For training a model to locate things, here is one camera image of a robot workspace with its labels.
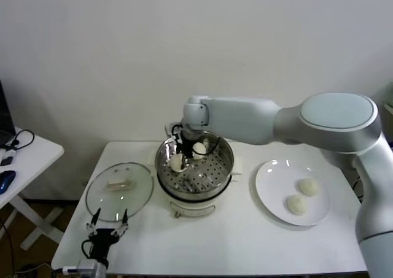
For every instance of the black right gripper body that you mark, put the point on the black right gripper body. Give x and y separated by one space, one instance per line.
185 140

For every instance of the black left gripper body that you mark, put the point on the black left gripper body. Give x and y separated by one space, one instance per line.
101 244

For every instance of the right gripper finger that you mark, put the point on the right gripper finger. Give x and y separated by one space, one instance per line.
178 149
186 161

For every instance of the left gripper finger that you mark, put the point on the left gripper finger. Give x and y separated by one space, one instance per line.
122 222
93 221

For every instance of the white steamed baozi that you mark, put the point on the white steamed baozi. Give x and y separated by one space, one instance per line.
296 205
308 186
176 165
200 149

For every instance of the round glass pot lid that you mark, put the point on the round glass pot lid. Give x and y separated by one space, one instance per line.
101 198

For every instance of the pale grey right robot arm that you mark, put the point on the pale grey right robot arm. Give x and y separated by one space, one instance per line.
245 118

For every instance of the stainless steel steamer basket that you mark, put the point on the stainless steel steamer basket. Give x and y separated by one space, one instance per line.
172 181

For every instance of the cream electric cooker base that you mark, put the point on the cream electric cooker base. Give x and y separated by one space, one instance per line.
193 209

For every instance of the white folding side table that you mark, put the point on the white folding side table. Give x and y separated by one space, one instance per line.
37 155

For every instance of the round white plate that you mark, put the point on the round white plate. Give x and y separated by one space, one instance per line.
276 183

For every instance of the blue computer mouse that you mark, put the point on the blue computer mouse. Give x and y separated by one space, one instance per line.
6 179

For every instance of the small black device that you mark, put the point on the small black device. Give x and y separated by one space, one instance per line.
6 161

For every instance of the dark laptop screen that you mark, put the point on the dark laptop screen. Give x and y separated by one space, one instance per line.
4 115

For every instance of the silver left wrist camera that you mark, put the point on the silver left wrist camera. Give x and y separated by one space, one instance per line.
89 265

